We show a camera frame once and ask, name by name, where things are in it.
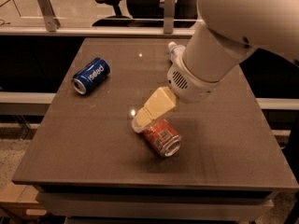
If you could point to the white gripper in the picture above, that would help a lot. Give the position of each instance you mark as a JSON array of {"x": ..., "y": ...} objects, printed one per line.
[{"x": 189, "y": 85}]

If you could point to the red coke can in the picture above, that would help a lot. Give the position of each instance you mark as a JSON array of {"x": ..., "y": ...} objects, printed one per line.
[{"x": 163, "y": 137}]

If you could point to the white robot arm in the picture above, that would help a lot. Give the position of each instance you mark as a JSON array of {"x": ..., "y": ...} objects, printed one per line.
[{"x": 230, "y": 31}]

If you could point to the blue pepsi can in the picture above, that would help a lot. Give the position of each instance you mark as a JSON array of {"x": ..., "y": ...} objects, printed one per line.
[{"x": 89, "y": 77}]

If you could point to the clear plastic water bottle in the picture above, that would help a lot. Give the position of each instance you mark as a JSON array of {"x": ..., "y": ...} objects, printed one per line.
[{"x": 175, "y": 50}]

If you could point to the glass barrier panel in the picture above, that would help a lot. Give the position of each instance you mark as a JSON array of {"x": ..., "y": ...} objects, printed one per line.
[{"x": 76, "y": 17}]

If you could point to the black office chair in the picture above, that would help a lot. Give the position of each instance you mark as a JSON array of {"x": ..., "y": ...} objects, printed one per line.
[{"x": 149, "y": 13}]

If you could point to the grey table base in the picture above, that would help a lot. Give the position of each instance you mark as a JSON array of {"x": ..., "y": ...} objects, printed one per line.
[{"x": 151, "y": 207}]

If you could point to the middle metal glass bracket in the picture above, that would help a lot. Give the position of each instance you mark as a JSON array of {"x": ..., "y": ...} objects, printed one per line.
[{"x": 169, "y": 14}]

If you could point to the metal glass bracket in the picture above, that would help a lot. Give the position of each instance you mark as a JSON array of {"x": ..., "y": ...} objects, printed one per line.
[
  {"x": 169, "y": 14},
  {"x": 52, "y": 24}
]

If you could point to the left metal glass bracket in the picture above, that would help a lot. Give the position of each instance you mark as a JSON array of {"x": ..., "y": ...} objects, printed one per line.
[{"x": 52, "y": 24}]

